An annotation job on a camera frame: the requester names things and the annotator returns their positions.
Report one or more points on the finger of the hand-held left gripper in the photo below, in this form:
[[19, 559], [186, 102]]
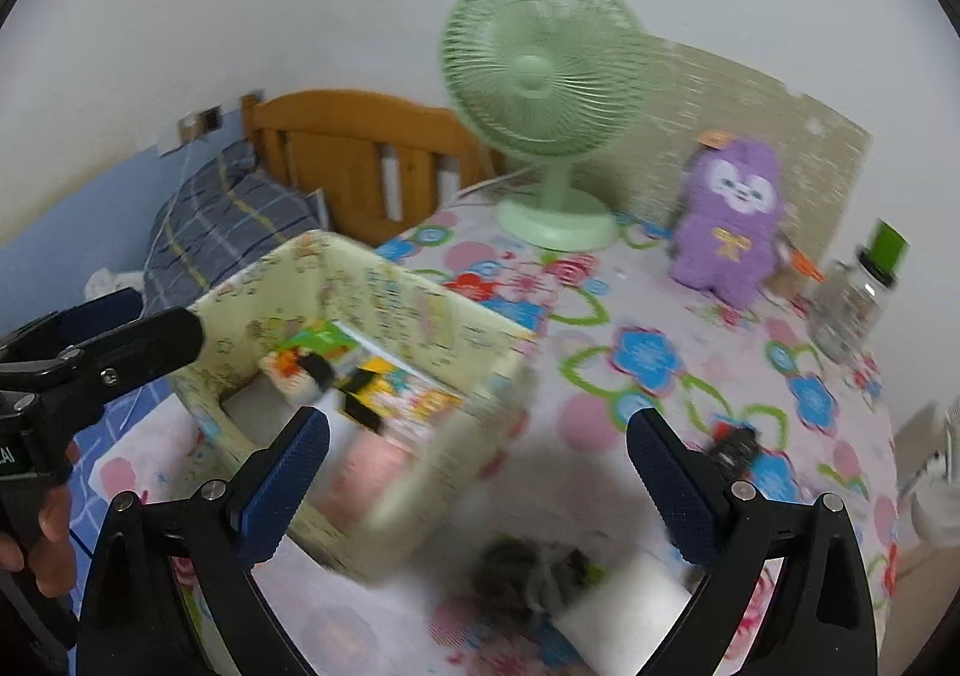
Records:
[[157, 346], [105, 312]]

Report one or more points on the white cotton pad pack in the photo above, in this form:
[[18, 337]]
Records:
[[630, 608]]

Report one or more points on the yellow printed fabric storage box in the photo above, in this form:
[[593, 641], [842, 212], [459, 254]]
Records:
[[420, 308]]

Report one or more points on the floral tablecloth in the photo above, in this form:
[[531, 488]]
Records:
[[585, 413]]

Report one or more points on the pink tissue packet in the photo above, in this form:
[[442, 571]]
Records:
[[367, 473]]

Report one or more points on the green printed foam mat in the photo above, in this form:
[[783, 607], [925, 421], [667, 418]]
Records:
[[787, 121]]

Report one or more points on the green tissue pack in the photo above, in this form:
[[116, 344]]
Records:
[[315, 346]]

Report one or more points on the person's left hand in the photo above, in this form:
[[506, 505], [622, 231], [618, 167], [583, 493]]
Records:
[[56, 541]]

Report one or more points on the glass mug jar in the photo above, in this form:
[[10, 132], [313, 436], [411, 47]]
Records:
[[847, 316]]

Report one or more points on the green desk fan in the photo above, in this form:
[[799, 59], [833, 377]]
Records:
[[540, 76]]

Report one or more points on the grey fuzzy bundle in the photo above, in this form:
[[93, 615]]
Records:
[[517, 567]]

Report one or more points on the orange lid toothpick jar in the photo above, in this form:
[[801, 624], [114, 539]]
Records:
[[799, 267]]

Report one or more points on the wall outlet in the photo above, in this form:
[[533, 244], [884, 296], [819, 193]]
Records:
[[202, 121]]

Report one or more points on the wooden bed headboard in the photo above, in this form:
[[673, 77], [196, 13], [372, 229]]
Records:
[[337, 121]]

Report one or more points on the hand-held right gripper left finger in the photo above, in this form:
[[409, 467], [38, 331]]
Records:
[[289, 488]]

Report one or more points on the grey plaid pillow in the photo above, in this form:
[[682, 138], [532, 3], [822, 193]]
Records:
[[225, 211]]

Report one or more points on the yellow cartoon tissue pack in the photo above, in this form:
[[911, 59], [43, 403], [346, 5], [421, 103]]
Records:
[[405, 398]]

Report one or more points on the white crumpled cloth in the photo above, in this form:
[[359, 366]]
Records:
[[109, 282]]

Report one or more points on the white standing fan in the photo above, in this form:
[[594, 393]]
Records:
[[941, 503]]

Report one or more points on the purple plush toy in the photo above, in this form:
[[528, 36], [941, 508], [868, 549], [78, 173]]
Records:
[[724, 248]]

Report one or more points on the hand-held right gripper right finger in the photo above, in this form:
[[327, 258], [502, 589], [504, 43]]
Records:
[[667, 488]]

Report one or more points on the green plastic cup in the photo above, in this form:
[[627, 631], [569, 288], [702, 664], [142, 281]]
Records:
[[889, 244]]

